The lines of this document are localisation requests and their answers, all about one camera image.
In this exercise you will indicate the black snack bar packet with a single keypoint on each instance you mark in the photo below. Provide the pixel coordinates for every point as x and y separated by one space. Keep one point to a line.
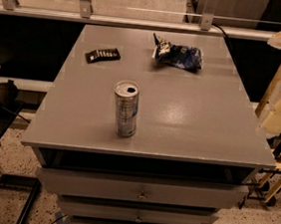
102 55

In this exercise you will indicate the metal railing with glass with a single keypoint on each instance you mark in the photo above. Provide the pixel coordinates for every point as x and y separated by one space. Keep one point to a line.
163 15

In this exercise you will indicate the silver redbull can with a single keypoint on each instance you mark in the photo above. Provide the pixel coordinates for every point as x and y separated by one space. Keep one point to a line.
127 95

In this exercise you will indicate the blue chip bag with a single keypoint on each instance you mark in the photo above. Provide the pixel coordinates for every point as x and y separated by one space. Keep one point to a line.
183 57

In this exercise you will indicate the middle grey drawer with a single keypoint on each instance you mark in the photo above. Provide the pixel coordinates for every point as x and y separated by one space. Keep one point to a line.
134 212

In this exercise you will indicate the grey drawer cabinet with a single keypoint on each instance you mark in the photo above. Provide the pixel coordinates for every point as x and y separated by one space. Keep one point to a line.
197 126

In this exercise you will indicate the top grey drawer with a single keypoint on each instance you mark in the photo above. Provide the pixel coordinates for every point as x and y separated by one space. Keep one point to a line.
140 189

